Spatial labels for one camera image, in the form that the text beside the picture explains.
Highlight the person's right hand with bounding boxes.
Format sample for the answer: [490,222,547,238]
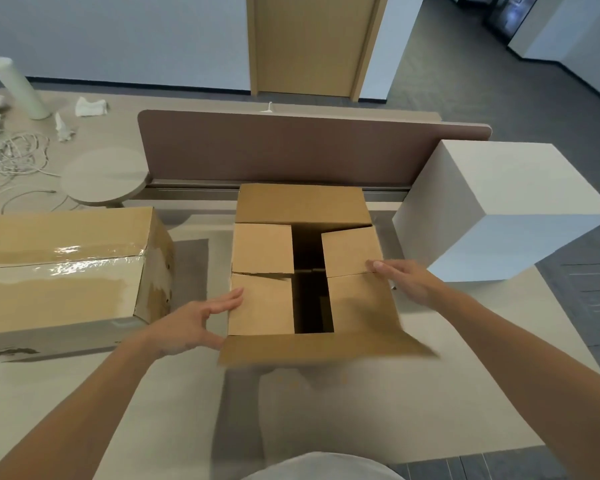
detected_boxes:
[366,259,447,311]

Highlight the person's left hand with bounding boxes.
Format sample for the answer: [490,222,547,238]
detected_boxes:
[147,288,244,358]

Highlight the person's right forearm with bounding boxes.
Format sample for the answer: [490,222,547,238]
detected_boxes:
[432,283,600,469]

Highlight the person's left forearm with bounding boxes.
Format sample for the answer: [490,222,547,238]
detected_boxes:
[0,336,170,480]

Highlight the large white cube box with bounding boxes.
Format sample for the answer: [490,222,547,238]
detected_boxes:
[392,140,600,283]

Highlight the brown desk divider panel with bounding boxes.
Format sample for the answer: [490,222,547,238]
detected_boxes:
[137,110,492,188]

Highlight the taped brown cardboard box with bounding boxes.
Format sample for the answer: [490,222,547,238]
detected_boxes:
[0,207,176,364]

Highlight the person's white shirt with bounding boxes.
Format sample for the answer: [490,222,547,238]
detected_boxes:
[239,451,406,480]

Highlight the round beige wooden disc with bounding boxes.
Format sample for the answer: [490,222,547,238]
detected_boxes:
[60,147,150,208]

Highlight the wooden door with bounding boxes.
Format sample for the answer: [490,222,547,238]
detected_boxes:
[245,0,389,103]

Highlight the dark glass door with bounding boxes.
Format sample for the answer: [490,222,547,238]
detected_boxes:
[482,0,542,46]

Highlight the white cylinder tube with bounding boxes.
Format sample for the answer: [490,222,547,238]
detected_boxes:
[0,57,51,121]

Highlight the thin grey cable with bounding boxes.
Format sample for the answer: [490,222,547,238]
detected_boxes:
[0,185,59,216]

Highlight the tangled white cable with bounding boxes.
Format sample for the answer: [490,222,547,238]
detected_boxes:
[0,132,61,188]

